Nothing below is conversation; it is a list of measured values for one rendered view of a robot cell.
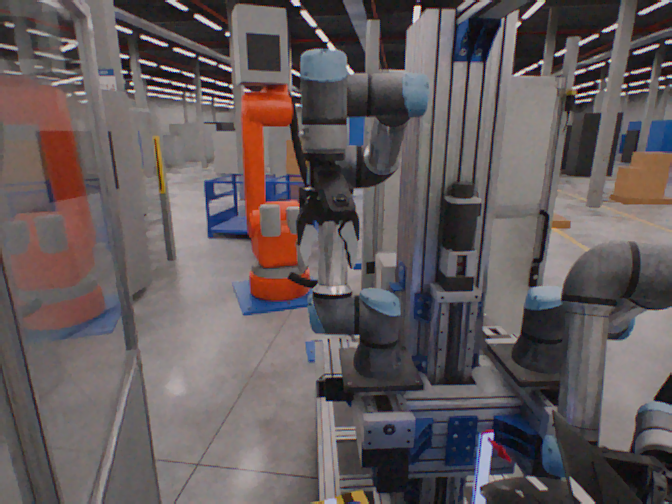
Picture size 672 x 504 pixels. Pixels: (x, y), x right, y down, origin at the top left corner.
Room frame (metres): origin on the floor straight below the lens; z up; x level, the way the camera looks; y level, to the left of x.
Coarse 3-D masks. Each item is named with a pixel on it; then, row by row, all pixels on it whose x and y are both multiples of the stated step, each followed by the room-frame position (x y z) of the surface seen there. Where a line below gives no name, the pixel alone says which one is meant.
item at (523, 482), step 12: (504, 480) 0.54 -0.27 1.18; (516, 480) 0.55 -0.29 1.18; (528, 480) 0.55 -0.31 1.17; (540, 480) 0.56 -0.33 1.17; (552, 480) 0.56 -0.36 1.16; (480, 492) 0.51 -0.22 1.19; (492, 492) 0.51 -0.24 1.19; (504, 492) 0.51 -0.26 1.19; (528, 492) 0.52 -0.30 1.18; (540, 492) 0.52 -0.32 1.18; (552, 492) 0.53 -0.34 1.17; (564, 492) 0.53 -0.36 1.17
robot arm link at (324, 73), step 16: (304, 64) 0.71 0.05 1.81; (320, 64) 0.70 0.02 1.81; (336, 64) 0.70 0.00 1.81; (304, 80) 0.71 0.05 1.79; (320, 80) 0.70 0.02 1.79; (336, 80) 0.70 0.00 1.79; (304, 96) 0.71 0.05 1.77; (320, 96) 0.70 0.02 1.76; (336, 96) 0.70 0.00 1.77; (304, 112) 0.71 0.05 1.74; (320, 112) 0.70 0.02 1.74; (336, 112) 0.70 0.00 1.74
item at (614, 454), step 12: (612, 456) 0.56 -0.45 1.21; (624, 456) 0.56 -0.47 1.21; (636, 456) 0.57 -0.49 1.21; (648, 456) 0.57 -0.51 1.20; (612, 468) 0.56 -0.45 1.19; (624, 468) 0.55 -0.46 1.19; (636, 468) 0.55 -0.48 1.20; (660, 468) 0.55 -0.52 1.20; (624, 480) 0.55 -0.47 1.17; (636, 480) 0.55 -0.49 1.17
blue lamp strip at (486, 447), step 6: (486, 438) 0.64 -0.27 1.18; (492, 438) 0.64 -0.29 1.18; (486, 444) 0.64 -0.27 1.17; (486, 450) 0.64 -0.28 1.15; (480, 456) 0.64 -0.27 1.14; (486, 456) 0.64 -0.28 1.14; (480, 462) 0.64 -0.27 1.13; (486, 462) 0.64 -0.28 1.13; (480, 468) 0.64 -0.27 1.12; (486, 468) 0.64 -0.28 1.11; (480, 474) 0.64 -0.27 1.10; (486, 474) 0.64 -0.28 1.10; (480, 480) 0.64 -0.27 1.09; (486, 480) 0.64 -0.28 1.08; (480, 498) 0.64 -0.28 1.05
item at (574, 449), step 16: (560, 416) 0.36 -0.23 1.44; (560, 432) 0.33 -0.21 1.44; (576, 432) 0.35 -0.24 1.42; (560, 448) 0.30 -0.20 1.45; (576, 448) 0.32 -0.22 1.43; (592, 448) 0.35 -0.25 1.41; (576, 464) 0.30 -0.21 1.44; (592, 464) 0.32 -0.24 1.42; (576, 480) 0.28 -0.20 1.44; (592, 480) 0.29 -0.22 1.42; (608, 480) 0.31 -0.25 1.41; (592, 496) 0.28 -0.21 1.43; (608, 496) 0.29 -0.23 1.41; (624, 496) 0.31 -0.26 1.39
